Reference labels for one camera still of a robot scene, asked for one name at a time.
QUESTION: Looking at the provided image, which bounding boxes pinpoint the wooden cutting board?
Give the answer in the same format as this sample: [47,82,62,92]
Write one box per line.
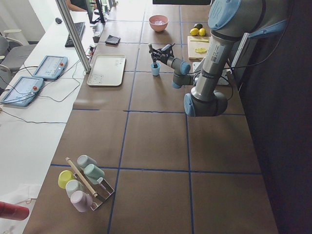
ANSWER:
[187,36,210,59]

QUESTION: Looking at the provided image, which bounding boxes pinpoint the wooden rack handle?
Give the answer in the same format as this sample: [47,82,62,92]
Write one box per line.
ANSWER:
[66,157,98,197]

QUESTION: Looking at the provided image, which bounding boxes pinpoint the cream bear serving tray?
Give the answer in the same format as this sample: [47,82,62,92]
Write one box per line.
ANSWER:
[87,54,126,87]

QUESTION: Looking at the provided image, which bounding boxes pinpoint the computer mouse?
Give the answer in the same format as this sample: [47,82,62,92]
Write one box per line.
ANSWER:
[55,18,62,24]

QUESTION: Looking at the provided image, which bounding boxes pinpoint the grey and purple folded cloth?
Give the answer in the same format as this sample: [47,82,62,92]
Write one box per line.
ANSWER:
[105,35,121,45]

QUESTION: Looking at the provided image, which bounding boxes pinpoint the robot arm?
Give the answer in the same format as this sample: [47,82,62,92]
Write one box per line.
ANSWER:
[149,0,291,117]

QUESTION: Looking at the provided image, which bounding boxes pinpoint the mint green plastic cup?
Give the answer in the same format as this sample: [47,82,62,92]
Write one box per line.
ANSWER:
[83,164,105,185]

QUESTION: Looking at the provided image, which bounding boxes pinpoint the yellow plastic cup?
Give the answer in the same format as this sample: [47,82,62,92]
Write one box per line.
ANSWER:
[58,170,75,189]

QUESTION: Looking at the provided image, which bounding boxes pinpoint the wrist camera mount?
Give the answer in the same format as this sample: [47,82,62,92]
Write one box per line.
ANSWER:
[160,43,175,57]

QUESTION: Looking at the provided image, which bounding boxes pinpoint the lower blue teach pendant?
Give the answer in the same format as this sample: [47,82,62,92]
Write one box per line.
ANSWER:
[0,77,44,107]

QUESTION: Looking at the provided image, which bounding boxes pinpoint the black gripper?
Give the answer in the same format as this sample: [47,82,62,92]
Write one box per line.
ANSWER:
[149,49,170,64]

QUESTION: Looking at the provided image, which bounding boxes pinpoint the black keyboard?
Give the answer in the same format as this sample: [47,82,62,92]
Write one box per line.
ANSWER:
[64,21,86,48]

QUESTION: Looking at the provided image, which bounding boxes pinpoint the upper blue teach pendant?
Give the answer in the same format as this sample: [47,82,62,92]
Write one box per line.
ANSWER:
[32,55,68,80]

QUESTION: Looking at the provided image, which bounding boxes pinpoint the white wire cup rack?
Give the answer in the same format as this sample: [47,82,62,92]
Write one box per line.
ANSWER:
[74,170,115,211]

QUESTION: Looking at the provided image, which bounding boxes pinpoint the pink plastic cup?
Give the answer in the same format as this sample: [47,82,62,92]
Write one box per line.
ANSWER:
[70,191,93,213]

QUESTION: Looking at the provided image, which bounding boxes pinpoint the red bottle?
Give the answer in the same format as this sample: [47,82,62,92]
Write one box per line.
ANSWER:
[0,201,29,221]

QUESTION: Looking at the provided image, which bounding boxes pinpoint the yellow lemon slices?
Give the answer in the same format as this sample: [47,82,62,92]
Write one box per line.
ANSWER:
[195,47,207,54]

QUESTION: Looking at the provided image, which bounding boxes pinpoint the blue teach pendant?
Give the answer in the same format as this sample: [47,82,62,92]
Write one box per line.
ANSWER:
[0,77,44,107]
[32,55,68,80]

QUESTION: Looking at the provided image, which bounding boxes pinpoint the pink bowl of ice cubes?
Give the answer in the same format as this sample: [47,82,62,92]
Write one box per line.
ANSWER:
[149,15,169,32]

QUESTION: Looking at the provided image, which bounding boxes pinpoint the white pillar with base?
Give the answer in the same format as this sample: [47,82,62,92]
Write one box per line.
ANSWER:
[192,61,230,85]

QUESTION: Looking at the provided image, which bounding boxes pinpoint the pale white plastic cup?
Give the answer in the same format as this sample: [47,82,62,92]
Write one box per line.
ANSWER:
[65,179,84,198]

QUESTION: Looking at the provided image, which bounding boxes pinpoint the grey plastic cup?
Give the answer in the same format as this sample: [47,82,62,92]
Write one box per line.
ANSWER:
[77,155,98,169]

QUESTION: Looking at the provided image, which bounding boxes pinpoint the aluminium frame post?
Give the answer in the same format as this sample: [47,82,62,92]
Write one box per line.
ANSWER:
[56,0,91,74]

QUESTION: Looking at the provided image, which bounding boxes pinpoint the light blue plastic cup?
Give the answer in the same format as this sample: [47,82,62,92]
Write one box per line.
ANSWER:
[151,62,160,76]

